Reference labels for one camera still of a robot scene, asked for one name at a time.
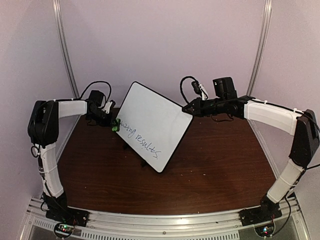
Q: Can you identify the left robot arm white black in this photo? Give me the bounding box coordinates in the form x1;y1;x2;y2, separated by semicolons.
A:
27;90;116;222

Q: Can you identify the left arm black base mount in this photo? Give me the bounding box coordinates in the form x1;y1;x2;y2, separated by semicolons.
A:
45;204;89;227

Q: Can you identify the black camera cable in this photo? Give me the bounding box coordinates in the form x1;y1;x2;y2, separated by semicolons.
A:
179;75;198;105
78;80;112;103

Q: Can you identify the aluminium front frame rail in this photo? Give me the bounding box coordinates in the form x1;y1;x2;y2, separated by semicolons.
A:
19;134;311;240

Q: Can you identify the left circuit board with leds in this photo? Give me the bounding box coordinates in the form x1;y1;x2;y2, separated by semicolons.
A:
53;222;75;239

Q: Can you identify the black right camera cable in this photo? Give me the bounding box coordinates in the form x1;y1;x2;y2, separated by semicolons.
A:
179;75;198;105

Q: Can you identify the white whiteboard with writing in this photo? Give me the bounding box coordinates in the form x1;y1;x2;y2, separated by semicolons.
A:
116;81;194;173

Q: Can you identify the circuit board with leds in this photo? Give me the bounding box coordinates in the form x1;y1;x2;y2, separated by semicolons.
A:
254;223;275;238
53;222;75;239

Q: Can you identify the black left camera cable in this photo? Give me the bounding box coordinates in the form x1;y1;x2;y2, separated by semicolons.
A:
78;80;112;103

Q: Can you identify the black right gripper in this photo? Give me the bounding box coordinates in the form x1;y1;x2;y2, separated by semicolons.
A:
181;97;227;118

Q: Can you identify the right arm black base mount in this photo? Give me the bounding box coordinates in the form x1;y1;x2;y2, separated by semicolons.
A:
238;205;282;226

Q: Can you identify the right circuit board with leds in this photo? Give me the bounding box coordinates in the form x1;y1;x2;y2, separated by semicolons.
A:
254;223;275;238

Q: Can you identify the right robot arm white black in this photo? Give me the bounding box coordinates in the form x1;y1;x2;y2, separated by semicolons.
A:
179;76;320;221

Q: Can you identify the left aluminium corner post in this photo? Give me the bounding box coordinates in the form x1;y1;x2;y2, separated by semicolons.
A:
52;0;80;98

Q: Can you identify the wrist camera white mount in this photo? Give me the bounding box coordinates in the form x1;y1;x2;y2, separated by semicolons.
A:
191;80;209;101
102;100;116;114

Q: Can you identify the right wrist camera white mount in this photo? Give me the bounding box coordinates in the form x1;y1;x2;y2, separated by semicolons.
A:
191;80;209;101

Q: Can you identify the aluminium corner post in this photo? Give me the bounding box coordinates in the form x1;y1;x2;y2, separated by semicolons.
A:
246;0;273;96
52;0;80;98

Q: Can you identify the right aluminium corner post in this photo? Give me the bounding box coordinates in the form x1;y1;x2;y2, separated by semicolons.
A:
246;0;273;96

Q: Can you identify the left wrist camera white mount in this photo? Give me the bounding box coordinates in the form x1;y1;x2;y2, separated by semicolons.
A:
102;100;116;114

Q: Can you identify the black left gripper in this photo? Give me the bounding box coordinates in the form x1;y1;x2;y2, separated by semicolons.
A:
86;109;118;128

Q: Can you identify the black whiteboard stand foot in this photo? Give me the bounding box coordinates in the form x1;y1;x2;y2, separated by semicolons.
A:
140;160;148;168

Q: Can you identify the green whiteboard eraser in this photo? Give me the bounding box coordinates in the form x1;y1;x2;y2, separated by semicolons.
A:
111;118;121;132

